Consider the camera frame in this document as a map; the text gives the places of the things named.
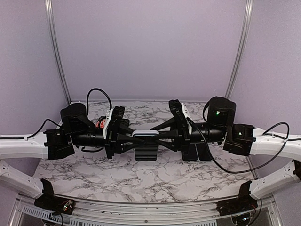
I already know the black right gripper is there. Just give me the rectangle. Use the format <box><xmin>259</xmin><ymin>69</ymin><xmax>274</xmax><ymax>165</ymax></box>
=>
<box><xmin>150</xmin><ymin>116</ymin><xmax>228</xmax><ymax>155</ymax></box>

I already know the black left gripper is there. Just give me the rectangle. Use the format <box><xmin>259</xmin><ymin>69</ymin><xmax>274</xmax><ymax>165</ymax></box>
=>
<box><xmin>71</xmin><ymin>123</ymin><xmax>145</xmax><ymax>159</ymax></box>

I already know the grey phone case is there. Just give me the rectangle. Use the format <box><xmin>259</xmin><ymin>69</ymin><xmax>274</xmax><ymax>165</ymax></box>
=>
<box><xmin>132</xmin><ymin>130</ymin><xmax>159</xmax><ymax>161</ymax></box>

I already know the black phone light-blue edge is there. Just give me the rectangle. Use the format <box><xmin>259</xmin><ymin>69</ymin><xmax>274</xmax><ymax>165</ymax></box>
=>
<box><xmin>196</xmin><ymin>143</ymin><xmax>212</xmax><ymax>161</ymax></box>

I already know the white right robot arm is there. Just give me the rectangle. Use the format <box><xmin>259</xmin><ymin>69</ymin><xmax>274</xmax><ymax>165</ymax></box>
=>
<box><xmin>153</xmin><ymin>97</ymin><xmax>301</xmax><ymax>211</ymax></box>

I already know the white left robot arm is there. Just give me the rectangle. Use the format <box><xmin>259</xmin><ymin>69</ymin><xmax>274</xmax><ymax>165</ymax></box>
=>
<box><xmin>0</xmin><ymin>103</ymin><xmax>142</xmax><ymax>210</ymax></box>

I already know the red white patterned bowl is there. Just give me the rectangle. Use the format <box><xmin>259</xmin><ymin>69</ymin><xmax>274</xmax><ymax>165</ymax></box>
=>
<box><xmin>95</xmin><ymin>117</ymin><xmax>106</xmax><ymax>129</ymax></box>

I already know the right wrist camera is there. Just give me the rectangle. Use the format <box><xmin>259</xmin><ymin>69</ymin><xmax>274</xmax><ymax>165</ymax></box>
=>
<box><xmin>168</xmin><ymin>99</ymin><xmax>192</xmax><ymax>140</ymax></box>

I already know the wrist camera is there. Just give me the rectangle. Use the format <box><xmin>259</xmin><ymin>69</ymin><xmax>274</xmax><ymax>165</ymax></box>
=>
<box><xmin>103</xmin><ymin>106</ymin><xmax>125</xmax><ymax>139</ymax></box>
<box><xmin>168</xmin><ymin>99</ymin><xmax>192</xmax><ymax>140</ymax></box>

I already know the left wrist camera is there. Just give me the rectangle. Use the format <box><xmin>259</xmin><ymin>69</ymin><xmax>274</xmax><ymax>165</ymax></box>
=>
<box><xmin>103</xmin><ymin>106</ymin><xmax>125</xmax><ymax>139</ymax></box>

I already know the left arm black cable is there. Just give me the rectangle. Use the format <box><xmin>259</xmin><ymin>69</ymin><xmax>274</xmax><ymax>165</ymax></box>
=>
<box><xmin>0</xmin><ymin>88</ymin><xmax>112</xmax><ymax>153</ymax></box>

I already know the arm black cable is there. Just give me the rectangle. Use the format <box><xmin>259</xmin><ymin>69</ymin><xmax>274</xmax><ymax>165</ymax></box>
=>
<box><xmin>188</xmin><ymin>103</ymin><xmax>301</xmax><ymax>174</ymax></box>
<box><xmin>0</xmin><ymin>88</ymin><xmax>112</xmax><ymax>153</ymax></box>

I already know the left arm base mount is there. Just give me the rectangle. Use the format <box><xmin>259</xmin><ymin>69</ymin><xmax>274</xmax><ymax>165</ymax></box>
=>
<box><xmin>34</xmin><ymin>179</ymin><xmax>75</xmax><ymax>215</ymax></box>

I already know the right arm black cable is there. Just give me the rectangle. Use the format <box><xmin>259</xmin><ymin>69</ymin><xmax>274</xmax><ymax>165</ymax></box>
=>
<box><xmin>188</xmin><ymin>103</ymin><xmax>301</xmax><ymax>174</ymax></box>

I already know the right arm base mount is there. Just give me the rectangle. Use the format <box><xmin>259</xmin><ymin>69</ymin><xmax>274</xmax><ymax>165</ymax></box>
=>
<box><xmin>216</xmin><ymin>181</ymin><xmax>258</xmax><ymax>216</ymax></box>

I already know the front aluminium rail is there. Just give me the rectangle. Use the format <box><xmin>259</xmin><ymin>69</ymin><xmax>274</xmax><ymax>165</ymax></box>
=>
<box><xmin>8</xmin><ymin>194</ymin><xmax>283</xmax><ymax>226</ymax></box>

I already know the right aluminium frame post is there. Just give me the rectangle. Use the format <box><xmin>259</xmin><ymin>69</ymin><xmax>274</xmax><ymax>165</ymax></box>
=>
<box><xmin>224</xmin><ymin>0</ymin><xmax>254</xmax><ymax>99</ymax></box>

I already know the aluminium frame post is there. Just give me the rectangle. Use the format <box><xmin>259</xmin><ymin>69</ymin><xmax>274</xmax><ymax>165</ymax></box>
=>
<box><xmin>45</xmin><ymin>0</ymin><xmax>71</xmax><ymax>104</ymax></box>
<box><xmin>224</xmin><ymin>0</ymin><xmax>254</xmax><ymax>99</ymax></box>

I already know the left aluminium frame post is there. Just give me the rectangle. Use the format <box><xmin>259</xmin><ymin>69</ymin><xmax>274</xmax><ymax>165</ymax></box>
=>
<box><xmin>45</xmin><ymin>0</ymin><xmax>71</xmax><ymax>104</ymax></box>

